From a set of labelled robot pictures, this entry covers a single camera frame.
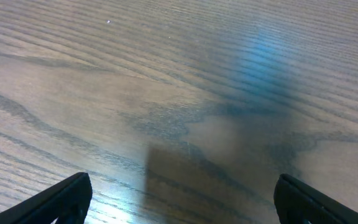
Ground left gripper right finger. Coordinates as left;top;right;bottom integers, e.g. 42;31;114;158
273;174;358;224

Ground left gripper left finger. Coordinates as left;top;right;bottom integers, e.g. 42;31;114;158
0;172;93;224

